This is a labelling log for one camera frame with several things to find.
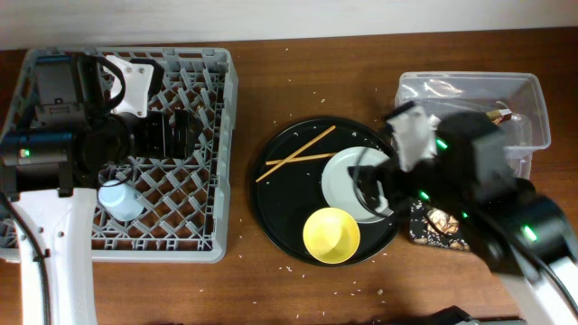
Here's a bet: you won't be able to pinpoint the gold snack wrapper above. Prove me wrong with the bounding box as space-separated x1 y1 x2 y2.
486 108 512 125

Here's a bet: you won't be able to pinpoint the blue plastic cup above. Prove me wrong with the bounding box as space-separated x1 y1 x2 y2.
98 180 145 222

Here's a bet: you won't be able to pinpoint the wooden chopstick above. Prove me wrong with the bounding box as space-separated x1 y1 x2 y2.
265 153 337 166
255 125 336 182

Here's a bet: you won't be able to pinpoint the yellow plastic bowl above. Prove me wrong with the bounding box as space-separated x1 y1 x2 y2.
303 208 361 265

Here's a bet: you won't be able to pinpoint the white tissue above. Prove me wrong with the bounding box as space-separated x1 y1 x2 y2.
428 115 441 131

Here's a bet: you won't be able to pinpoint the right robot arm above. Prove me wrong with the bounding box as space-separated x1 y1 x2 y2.
348 101 577 324

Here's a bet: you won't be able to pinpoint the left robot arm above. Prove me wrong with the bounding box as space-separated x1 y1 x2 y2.
1 53 203 324

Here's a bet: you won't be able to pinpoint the grey plastic dishwasher rack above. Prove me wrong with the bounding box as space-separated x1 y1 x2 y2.
5 47 238 264

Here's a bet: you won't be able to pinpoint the black rectangular food-waste tray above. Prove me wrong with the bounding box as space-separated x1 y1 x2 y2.
408 198 475 252

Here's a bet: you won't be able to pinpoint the grey round plate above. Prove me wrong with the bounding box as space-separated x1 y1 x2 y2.
321 146 389 224

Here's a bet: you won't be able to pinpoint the peanut shells and rice scraps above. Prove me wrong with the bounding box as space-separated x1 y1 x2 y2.
413 202 471 250

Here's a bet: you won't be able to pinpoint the clear plastic bin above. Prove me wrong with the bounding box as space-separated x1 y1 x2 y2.
395 71 551 179

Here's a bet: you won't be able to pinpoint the round black tray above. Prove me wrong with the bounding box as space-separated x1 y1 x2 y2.
248 116 394 266

